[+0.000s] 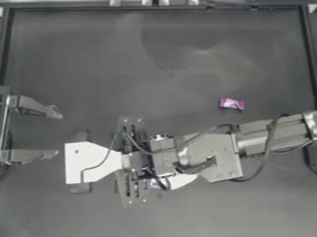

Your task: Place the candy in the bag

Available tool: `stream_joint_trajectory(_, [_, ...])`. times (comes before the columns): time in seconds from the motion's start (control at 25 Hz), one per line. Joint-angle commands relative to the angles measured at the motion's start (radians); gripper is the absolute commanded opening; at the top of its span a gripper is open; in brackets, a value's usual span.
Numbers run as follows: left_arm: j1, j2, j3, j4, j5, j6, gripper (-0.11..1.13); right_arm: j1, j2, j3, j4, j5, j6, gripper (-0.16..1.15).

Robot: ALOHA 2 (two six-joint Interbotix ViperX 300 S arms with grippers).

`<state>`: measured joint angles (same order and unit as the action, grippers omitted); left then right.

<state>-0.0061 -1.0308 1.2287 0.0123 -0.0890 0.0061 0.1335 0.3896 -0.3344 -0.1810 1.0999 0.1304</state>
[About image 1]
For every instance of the clear bag with pink zip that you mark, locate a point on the clear bag with pink zip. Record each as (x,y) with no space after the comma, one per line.
(183,182)

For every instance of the purple candy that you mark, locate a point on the purple candy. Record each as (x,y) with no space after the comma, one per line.
(231,104)

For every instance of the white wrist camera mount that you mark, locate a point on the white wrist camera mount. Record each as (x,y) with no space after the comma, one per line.
(81,160)

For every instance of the black table frame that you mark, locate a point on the black table frame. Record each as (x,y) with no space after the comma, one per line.
(81,7)

